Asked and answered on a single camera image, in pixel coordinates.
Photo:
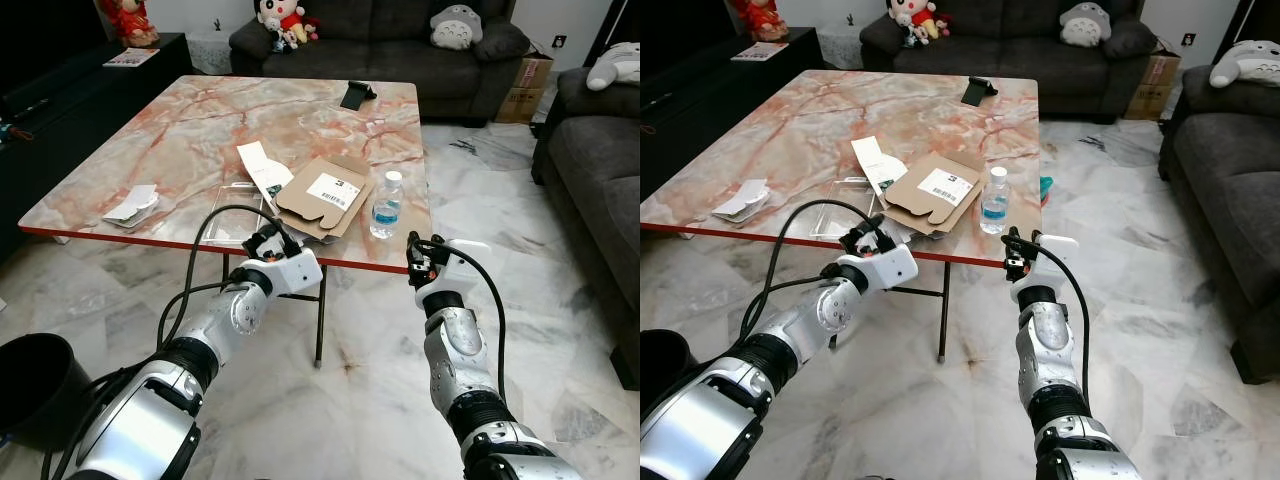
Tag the dark grey armchair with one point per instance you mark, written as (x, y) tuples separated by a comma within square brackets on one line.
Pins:
[(1230, 190), (595, 180)]

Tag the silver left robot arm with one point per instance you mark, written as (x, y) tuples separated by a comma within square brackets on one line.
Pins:
[(150, 410), (720, 420)]

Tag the brown cardboard box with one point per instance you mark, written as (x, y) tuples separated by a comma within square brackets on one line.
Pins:
[(930, 200), (325, 205)]

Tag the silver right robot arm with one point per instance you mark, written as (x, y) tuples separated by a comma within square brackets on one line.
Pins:
[(1050, 345), (455, 350)]

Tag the small red plush toy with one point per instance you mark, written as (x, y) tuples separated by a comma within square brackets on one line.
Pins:
[(943, 25), (310, 29)]

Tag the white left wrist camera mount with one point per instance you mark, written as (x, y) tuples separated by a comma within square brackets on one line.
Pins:
[(295, 272), (892, 268)]

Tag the clear plastic water bottle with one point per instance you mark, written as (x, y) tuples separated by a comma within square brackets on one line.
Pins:
[(387, 210), (995, 205)]

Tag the white grey plush toy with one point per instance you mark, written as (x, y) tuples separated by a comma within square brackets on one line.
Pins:
[(1245, 62), (615, 68)]

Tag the brown carton box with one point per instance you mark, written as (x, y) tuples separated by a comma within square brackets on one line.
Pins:
[(525, 90), (1155, 88)]

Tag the clear plastic container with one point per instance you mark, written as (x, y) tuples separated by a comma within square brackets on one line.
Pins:
[(240, 205), (845, 195)]

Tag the small teal object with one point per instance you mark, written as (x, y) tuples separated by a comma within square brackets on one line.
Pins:
[(1046, 188)]

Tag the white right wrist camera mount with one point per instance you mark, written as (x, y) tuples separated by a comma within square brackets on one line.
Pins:
[(1050, 258), (462, 262)]

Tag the red dressed doll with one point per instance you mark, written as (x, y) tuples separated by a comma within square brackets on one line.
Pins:
[(758, 18), (128, 20)]

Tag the marble pattern folding table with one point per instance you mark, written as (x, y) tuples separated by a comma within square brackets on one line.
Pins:
[(800, 130), (190, 140)]

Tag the black rubbish bin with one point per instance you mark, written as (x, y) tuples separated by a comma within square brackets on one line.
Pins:
[(662, 360), (35, 385)]

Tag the printed booklet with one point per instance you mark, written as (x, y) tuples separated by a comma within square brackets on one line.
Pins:
[(130, 57), (758, 51)]

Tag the black TV cabinet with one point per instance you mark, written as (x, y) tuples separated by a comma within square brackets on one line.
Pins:
[(700, 90), (70, 110)]

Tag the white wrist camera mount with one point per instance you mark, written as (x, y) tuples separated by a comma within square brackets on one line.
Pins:
[(295, 272), (1050, 258), (462, 262), (892, 268)]

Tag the white paper slip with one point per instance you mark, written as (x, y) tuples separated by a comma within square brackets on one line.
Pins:
[(875, 160), (262, 165)]

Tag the cartoon boy plush doll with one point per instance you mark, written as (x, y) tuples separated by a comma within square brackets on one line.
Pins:
[(912, 20), (280, 22)]

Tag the grey Totoro plush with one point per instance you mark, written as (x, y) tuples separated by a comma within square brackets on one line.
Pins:
[(457, 28), (1085, 25)]

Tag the small black stand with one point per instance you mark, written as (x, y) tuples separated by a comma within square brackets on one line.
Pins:
[(977, 91), (355, 95)]

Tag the dark grey sofa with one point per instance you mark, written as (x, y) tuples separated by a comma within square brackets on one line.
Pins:
[(1010, 55), (385, 55)]

